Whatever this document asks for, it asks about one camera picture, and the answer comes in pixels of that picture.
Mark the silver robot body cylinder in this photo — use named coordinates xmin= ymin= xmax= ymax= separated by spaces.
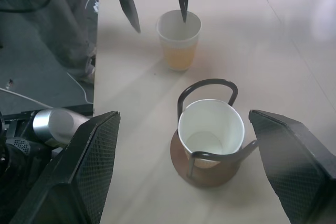
xmin=33 ymin=108 xmax=90 ymax=148

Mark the black robot body housing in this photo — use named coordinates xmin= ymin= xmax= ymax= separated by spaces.
xmin=0 ymin=111 xmax=69 ymax=224

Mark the white cable with plug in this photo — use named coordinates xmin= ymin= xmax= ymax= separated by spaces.
xmin=85 ymin=0 xmax=100 ymax=14

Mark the person's grey trouser leg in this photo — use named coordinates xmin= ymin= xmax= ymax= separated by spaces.
xmin=34 ymin=0 xmax=97 ymax=86

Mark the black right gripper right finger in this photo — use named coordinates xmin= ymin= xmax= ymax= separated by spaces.
xmin=248 ymin=109 xmax=336 ymax=224

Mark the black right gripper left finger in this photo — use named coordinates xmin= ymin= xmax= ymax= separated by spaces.
xmin=10 ymin=110 xmax=121 ymax=224

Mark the black wire cup holder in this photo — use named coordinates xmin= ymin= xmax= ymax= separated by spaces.
xmin=170 ymin=78 xmax=259 ymax=188

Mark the orange and white paper cup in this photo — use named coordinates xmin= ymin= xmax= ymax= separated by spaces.
xmin=156 ymin=10 xmax=202 ymax=72

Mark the white floor cable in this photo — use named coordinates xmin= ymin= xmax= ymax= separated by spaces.
xmin=0 ymin=71 xmax=91 ymax=110

